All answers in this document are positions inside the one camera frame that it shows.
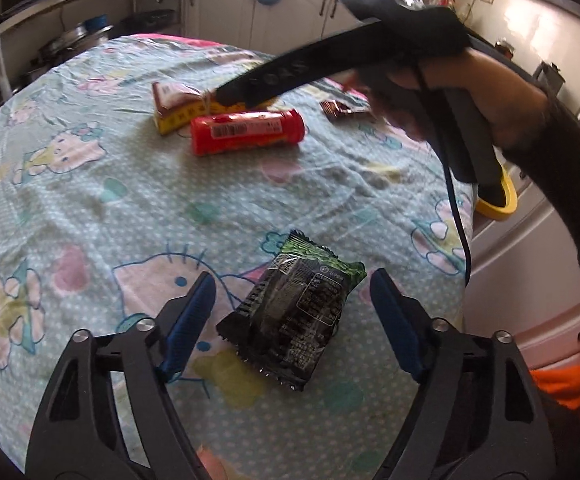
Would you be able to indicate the cartoon printed blue sheet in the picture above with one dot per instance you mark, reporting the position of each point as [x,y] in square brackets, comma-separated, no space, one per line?
[94,200]

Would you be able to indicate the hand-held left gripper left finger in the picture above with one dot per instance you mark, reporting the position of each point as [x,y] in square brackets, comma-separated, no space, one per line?
[189,320]

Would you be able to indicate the red cylindrical can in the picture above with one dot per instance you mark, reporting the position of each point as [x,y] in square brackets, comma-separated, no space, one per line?
[250,132]

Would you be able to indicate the stacked steel pots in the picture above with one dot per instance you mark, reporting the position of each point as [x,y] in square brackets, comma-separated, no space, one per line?
[77,40]

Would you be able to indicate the black and green snack packet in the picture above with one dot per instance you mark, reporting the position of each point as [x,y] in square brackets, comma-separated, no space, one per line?
[295,310]

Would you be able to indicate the yellow tape roll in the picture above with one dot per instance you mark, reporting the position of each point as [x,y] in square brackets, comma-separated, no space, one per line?
[507,206]

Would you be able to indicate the orange cloth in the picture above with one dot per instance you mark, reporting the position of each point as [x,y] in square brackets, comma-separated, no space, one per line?
[575,385]

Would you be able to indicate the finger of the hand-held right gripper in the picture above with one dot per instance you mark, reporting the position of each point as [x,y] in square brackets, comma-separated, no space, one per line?
[290,75]

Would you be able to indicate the person's right forearm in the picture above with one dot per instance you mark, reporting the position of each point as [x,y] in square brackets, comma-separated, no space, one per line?
[570,185]

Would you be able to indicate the small brown wrapper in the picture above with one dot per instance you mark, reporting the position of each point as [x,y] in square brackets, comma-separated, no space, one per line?
[342,110]

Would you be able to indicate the person's right hand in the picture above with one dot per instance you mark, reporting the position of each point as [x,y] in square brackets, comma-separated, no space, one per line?
[500,95]

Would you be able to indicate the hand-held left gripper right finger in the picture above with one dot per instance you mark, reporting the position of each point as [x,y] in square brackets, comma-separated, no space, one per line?
[395,320]

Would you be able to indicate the white kitchen cabinets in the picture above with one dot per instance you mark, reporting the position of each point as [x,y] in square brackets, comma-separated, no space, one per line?
[229,10]

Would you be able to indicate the white upright pole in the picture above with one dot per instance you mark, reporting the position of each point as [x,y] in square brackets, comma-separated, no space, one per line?
[2,65]

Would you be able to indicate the yellow and brown carton box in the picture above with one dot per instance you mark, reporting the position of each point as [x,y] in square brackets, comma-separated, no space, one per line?
[179,110]

